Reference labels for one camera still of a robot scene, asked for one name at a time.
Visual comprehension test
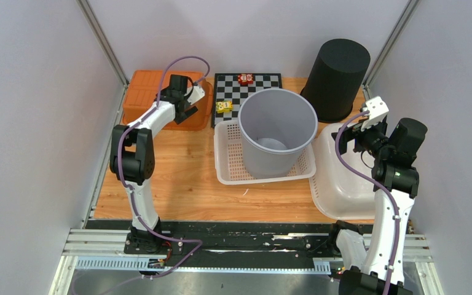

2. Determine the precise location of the white perforated basket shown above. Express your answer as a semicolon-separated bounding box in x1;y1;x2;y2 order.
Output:
214;120;317;186

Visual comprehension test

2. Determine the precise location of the aluminium frame post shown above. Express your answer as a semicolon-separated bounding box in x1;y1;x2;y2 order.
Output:
77;0;132;89
361;0;420;101

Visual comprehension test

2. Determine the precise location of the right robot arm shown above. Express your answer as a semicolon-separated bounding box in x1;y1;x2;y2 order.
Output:
326;117;428;294

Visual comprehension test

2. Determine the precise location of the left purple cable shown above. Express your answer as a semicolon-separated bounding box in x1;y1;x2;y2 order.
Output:
114;55;211;278

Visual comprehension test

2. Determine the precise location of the orange plastic tub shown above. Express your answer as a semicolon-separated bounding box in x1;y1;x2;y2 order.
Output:
121;70;214;131

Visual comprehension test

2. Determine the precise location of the yellow toy block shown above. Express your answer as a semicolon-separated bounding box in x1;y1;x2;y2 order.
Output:
216;101;234;114

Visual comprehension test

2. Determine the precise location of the black ribbed bin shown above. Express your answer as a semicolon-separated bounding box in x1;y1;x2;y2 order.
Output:
300;39;371;123

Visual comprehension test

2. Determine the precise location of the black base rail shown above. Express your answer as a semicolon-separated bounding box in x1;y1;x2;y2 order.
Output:
61;219;428;275

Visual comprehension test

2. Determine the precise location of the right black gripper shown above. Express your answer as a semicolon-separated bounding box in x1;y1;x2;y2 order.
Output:
332;115;393;159

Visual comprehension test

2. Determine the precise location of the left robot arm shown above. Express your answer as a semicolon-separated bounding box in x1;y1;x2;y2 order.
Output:
109;74;205;254

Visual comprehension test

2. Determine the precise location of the red toy block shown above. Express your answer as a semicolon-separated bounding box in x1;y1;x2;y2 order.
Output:
237;73;254;86

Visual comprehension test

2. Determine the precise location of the purple cable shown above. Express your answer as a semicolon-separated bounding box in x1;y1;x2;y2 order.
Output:
114;55;211;278
333;109;402;295

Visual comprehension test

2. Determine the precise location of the right aluminium frame post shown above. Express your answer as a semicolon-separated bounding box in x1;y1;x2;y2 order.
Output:
361;0;420;101

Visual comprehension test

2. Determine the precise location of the black white chessboard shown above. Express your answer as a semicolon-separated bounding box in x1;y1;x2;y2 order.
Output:
211;73;282;128

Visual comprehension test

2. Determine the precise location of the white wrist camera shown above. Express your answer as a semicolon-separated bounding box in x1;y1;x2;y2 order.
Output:
187;85;205;105
361;96;389;131

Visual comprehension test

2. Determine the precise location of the large white plastic tub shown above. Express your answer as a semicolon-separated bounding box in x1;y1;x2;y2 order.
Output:
310;123;375;221

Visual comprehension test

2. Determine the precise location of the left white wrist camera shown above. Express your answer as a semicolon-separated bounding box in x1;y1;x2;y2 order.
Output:
187;85;205;105

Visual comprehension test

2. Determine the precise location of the grey bin black liner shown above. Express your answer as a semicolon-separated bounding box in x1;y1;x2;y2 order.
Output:
237;88;318;179

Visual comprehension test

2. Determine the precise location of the left aluminium frame post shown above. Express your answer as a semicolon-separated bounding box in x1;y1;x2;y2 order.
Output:
77;0;132;89

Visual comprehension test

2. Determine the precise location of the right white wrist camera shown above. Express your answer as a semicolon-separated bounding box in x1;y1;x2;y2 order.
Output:
361;96;389;131

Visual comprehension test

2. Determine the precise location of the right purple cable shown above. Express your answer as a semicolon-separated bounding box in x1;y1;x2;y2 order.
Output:
333;109;402;295

